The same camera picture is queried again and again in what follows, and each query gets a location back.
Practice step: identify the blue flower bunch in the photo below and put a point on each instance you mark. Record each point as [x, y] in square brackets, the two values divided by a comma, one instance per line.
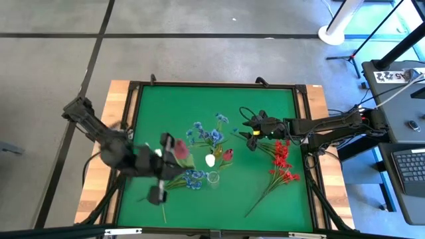
[216, 135]
[194, 176]

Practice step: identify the white pedestal stand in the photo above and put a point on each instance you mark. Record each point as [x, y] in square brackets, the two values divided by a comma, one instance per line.
[332, 34]

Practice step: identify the black table frame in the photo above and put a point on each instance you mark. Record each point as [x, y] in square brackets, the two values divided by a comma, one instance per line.
[300, 99]

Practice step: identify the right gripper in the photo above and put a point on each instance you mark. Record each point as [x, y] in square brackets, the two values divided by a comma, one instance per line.
[269, 127]

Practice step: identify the green table mat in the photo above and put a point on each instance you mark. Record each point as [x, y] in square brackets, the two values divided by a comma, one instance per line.
[232, 199]

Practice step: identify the black computer mouse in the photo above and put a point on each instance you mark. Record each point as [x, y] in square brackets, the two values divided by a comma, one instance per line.
[414, 125]

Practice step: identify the yellow glass vase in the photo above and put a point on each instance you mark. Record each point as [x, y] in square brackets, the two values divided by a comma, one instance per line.
[218, 152]

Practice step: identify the red flower bunch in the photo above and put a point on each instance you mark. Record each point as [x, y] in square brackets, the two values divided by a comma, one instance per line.
[287, 176]

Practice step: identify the grey flower stem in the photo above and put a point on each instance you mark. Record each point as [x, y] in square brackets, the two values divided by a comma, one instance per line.
[281, 159]

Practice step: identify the silver metal bracket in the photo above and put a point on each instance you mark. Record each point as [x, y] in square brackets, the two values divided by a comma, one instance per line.
[123, 231]
[307, 235]

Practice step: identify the black frame clamp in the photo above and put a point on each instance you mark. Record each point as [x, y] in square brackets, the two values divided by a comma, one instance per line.
[153, 79]
[263, 81]

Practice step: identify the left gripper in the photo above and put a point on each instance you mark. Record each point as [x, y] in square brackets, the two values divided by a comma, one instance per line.
[149, 162]

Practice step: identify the thin black tripod stand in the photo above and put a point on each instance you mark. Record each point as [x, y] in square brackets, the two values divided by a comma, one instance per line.
[354, 59]

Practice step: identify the white numbered label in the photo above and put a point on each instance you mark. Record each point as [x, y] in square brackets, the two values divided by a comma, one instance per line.
[386, 77]

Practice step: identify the grey floor object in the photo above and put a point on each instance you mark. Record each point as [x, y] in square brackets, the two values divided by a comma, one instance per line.
[10, 148]

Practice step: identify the clear glass vase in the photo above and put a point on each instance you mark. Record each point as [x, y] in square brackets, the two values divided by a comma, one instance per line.
[213, 177]

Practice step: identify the grey work desk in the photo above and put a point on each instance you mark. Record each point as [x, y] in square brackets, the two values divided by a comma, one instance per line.
[398, 99]

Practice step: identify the black overhead frame beam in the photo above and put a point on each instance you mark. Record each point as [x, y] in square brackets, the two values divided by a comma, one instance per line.
[50, 232]

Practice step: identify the red tulip flower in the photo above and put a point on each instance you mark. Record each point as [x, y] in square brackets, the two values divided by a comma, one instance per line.
[181, 149]
[228, 154]

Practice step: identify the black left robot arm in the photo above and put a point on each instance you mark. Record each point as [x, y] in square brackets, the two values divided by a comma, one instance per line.
[99, 132]

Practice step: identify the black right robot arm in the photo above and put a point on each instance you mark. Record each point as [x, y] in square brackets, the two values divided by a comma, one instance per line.
[332, 126]

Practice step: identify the thick black desk pole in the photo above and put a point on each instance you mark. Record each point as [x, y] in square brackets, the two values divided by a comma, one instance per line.
[403, 46]

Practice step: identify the black keyboard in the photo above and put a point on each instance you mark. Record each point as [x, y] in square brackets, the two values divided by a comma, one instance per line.
[411, 169]

